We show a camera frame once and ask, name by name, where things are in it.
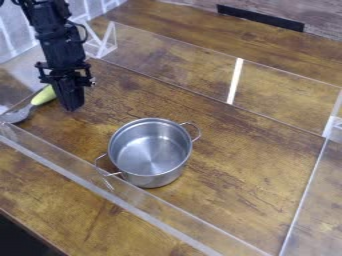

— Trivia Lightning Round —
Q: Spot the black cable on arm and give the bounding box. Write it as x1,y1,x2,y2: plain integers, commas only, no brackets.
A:
66,20,90,44

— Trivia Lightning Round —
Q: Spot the clear acrylic enclosure wall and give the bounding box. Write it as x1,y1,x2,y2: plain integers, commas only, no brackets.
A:
0,123,271,256

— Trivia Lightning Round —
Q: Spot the stainless steel pot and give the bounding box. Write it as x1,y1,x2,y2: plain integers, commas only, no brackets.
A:
95,118,202,189

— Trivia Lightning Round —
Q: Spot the black bar in background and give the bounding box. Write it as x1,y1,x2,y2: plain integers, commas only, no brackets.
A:
217,4,305,32

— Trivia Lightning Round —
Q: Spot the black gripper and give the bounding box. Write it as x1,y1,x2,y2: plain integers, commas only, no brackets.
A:
35,62,96,111

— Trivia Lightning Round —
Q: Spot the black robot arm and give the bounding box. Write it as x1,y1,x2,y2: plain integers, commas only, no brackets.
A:
11,0,94,111

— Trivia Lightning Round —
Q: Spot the clear acrylic triangular stand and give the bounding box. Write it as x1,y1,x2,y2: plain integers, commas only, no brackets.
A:
83,22,118,59

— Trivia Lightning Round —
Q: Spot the green handled metal spoon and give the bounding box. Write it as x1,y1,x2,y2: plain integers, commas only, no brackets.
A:
0,85,56,124

